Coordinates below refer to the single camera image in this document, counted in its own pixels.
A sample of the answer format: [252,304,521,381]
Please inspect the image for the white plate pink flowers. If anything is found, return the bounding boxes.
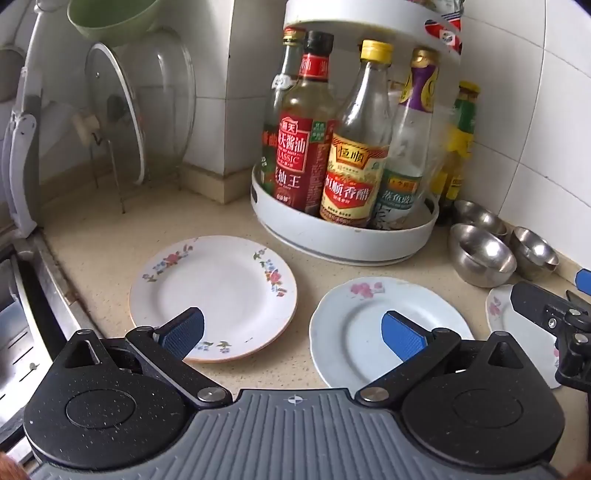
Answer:
[485,284,565,391]

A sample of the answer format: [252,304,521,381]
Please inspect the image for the dark green glass bottle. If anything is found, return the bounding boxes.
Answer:
[262,27,308,185]

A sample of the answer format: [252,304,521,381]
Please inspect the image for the stainless steel bowl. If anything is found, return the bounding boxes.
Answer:
[448,223,518,288]
[450,199,509,237]
[508,226,560,282]

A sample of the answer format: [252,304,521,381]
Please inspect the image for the white two-tier rotating rack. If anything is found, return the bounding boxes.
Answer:
[250,0,464,266]

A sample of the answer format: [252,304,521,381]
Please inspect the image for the pale blue plate pink flower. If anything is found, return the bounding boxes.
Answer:
[308,277,476,391]

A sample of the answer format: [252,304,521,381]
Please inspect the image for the wire lid rack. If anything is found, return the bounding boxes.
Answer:
[88,138,183,215]

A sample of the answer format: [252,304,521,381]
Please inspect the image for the white plastic appliance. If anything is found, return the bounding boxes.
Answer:
[0,0,49,238]

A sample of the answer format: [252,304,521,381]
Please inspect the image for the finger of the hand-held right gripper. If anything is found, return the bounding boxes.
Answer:
[566,269,591,305]
[512,281,591,389]

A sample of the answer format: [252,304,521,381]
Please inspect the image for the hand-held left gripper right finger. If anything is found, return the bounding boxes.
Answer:
[355,310,529,408]

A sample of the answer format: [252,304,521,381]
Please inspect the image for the red white packet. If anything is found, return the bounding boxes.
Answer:
[418,0,464,55]

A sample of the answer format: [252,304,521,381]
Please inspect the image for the glass pot lid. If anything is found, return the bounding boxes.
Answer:
[71,42,148,185]

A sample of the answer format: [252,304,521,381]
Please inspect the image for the red label soy sauce bottle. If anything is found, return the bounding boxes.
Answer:
[276,31,340,215]

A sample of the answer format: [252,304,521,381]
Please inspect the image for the clear glass bowl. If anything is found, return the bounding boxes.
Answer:
[115,28,197,182]

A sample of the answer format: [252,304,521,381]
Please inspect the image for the white floral plate orange rim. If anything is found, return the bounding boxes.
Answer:
[128,235,298,363]

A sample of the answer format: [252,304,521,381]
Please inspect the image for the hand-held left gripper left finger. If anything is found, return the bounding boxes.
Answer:
[62,307,234,411]

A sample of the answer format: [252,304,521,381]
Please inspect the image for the green bowl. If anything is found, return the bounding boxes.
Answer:
[67,0,160,47]

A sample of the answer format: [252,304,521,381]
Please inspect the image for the stainless steel stove top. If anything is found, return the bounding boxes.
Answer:
[0,231,109,462]

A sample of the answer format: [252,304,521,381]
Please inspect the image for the yellow cap vinegar bottle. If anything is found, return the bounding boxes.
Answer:
[320,40,393,228]

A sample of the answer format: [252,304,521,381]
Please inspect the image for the yellow cap green label bottle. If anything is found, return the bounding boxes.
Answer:
[431,80,481,223]

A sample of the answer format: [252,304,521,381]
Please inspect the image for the purple label clear bottle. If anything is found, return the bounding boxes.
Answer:
[369,47,439,230]

